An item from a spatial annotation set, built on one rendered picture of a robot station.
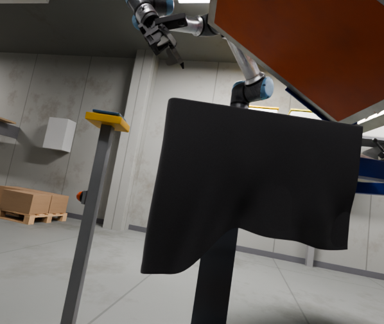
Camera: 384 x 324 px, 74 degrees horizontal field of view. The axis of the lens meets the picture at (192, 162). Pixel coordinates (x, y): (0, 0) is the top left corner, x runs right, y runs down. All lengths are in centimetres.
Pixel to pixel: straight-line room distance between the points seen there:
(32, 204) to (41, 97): 244
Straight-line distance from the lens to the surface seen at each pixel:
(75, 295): 107
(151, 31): 103
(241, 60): 146
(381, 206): 439
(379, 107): 112
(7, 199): 425
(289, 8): 101
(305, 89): 123
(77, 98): 526
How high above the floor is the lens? 72
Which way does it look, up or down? 7 degrees up
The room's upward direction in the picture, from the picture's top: 9 degrees clockwise
